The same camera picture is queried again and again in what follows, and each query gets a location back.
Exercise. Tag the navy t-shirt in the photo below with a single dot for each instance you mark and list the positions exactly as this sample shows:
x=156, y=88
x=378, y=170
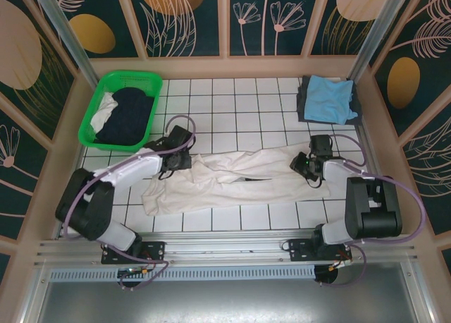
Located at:
x=127, y=115

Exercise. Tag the red and yellow power lead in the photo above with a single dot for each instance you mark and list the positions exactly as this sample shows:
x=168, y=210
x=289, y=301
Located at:
x=149, y=266
x=341, y=261

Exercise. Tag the light blue folded t-shirt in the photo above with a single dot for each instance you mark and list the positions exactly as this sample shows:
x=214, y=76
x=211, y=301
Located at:
x=327, y=101

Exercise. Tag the small crumpled white t-shirt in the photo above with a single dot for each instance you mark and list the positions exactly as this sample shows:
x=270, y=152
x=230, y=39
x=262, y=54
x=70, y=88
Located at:
x=104, y=111

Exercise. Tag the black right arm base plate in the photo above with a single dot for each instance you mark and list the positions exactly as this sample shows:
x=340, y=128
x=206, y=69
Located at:
x=303, y=249

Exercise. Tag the dark grey folded t-shirt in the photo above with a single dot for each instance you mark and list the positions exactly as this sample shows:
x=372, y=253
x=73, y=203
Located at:
x=301, y=104

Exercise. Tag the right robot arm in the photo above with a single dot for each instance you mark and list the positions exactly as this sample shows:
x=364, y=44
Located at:
x=370, y=203

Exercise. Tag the aluminium rail frame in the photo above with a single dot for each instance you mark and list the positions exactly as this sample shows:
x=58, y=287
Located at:
x=225, y=245

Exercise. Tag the large white t-shirt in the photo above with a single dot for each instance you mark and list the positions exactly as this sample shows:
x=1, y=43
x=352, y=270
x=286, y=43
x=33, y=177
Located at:
x=239, y=182

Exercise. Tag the aluminium corner post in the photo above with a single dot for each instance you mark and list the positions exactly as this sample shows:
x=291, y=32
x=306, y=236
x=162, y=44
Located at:
x=373, y=37
x=70, y=37

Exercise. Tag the green plastic basket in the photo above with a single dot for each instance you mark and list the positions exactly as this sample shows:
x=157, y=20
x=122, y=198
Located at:
x=141, y=81

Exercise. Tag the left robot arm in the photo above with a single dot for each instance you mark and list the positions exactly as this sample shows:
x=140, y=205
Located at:
x=88, y=203

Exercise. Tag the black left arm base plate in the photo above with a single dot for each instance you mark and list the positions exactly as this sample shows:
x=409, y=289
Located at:
x=155, y=249

